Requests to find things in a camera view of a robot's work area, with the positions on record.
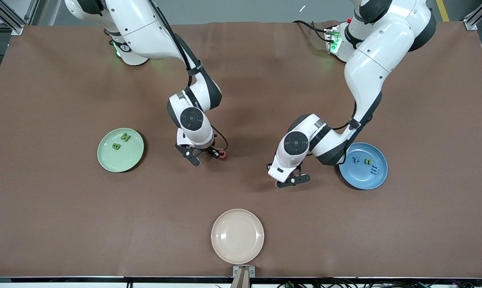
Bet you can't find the beige plate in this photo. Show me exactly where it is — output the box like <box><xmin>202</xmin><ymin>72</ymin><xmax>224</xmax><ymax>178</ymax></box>
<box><xmin>211</xmin><ymin>208</ymin><xmax>265</xmax><ymax>264</ymax></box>

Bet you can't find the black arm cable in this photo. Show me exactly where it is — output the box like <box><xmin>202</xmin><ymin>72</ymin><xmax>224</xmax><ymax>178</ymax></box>
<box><xmin>147</xmin><ymin>0</ymin><xmax>229</xmax><ymax>152</ymax></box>
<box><xmin>331</xmin><ymin>100</ymin><xmax>357</xmax><ymax>130</ymax></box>

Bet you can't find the green plate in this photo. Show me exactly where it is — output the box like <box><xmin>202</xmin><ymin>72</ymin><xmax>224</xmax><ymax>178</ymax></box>
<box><xmin>97</xmin><ymin>128</ymin><xmax>145</xmax><ymax>173</ymax></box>

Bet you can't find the yellow floor tape line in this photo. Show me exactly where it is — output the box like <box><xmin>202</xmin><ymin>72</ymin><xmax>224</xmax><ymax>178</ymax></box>
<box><xmin>436</xmin><ymin>0</ymin><xmax>450</xmax><ymax>22</ymax></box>

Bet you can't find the black base power cable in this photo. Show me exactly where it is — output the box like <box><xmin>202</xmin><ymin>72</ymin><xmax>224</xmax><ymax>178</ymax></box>
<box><xmin>292</xmin><ymin>20</ymin><xmax>330</xmax><ymax>42</ymax></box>

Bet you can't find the grey metal bracket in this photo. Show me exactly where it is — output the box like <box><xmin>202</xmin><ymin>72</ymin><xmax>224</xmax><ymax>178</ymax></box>
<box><xmin>232</xmin><ymin>265</ymin><xmax>256</xmax><ymax>278</ymax></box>

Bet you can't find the blue plate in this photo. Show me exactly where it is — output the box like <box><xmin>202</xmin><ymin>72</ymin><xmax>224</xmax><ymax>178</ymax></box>
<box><xmin>338</xmin><ymin>142</ymin><xmax>388</xmax><ymax>190</ymax></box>

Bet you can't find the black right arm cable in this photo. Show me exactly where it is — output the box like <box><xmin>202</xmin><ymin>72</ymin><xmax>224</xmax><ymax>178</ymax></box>
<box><xmin>147</xmin><ymin>0</ymin><xmax>229</xmax><ymax>152</ymax></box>

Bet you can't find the aluminium frame profile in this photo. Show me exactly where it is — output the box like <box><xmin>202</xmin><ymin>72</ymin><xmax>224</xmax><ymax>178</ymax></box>
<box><xmin>460</xmin><ymin>0</ymin><xmax>482</xmax><ymax>31</ymax></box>
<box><xmin>0</xmin><ymin>0</ymin><xmax>40</xmax><ymax>36</ymax></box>

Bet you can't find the brown table cover sheet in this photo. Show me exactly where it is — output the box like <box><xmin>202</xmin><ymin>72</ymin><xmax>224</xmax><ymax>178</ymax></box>
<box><xmin>0</xmin><ymin>21</ymin><xmax>482</xmax><ymax>278</ymax></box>

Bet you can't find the beige post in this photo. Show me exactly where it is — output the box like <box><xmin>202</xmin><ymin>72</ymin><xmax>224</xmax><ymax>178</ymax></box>
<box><xmin>230</xmin><ymin>269</ymin><xmax>251</xmax><ymax>288</ymax></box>

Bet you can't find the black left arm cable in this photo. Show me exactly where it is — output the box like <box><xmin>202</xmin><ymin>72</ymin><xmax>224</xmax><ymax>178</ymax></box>
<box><xmin>331</xmin><ymin>100</ymin><xmax>357</xmax><ymax>130</ymax></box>

